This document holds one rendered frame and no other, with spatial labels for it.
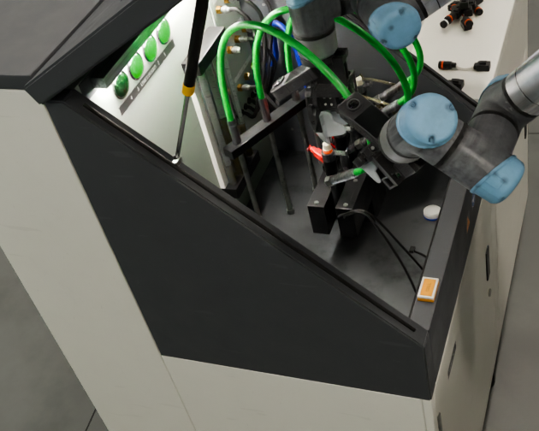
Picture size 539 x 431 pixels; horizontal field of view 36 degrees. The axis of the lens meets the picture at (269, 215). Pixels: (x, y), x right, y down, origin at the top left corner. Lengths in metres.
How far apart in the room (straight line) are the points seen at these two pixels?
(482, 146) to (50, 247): 0.88
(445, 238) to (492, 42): 0.67
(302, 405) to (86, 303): 0.49
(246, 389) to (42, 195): 0.59
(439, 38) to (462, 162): 1.04
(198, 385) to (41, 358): 1.31
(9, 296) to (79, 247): 1.76
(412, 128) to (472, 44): 1.03
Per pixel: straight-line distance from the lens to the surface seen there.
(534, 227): 3.05
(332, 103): 1.57
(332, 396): 1.68
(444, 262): 1.61
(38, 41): 1.46
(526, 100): 1.24
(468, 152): 1.18
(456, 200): 1.73
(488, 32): 2.20
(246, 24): 1.49
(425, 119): 1.15
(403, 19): 1.35
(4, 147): 1.52
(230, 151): 1.73
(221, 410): 1.89
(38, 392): 2.98
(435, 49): 2.15
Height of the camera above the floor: 2.10
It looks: 40 degrees down
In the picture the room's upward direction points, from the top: 16 degrees counter-clockwise
